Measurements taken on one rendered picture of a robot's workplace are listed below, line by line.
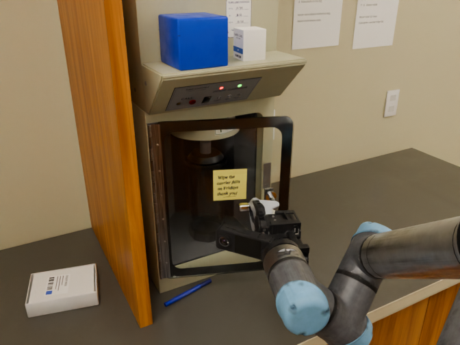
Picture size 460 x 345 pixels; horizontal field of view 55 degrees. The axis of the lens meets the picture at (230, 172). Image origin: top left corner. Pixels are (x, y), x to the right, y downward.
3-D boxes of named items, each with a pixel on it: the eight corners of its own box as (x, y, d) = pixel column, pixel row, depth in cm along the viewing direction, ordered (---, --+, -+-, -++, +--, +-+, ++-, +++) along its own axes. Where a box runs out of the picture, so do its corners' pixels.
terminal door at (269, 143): (163, 277, 108) (150, 121, 92) (284, 266, 113) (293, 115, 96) (163, 279, 108) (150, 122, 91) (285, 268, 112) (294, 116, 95)
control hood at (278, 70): (144, 112, 91) (139, 63, 87) (275, 93, 105) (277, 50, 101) (163, 129, 82) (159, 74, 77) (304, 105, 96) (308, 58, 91)
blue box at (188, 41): (160, 61, 88) (157, 14, 84) (206, 57, 92) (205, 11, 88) (179, 71, 80) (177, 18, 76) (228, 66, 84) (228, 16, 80)
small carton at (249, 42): (233, 57, 93) (233, 27, 90) (254, 55, 94) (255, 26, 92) (242, 61, 88) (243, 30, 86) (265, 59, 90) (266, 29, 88)
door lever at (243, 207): (235, 202, 102) (235, 193, 101) (276, 200, 103) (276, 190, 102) (239, 214, 97) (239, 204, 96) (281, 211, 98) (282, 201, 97)
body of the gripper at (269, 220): (290, 238, 93) (307, 274, 82) (250, 241, 92) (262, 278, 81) (293, 206, 90) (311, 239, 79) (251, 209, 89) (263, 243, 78)
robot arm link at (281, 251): (266, 293, 77) (268, 254, 74) (261, 276, 81) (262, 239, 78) (308, 289, 78) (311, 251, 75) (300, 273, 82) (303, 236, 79)
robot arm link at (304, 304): (309, 348, 69) (271, 324, 66) (290, 301, 79) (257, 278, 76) (346, 317, 67) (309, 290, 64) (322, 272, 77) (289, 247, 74)
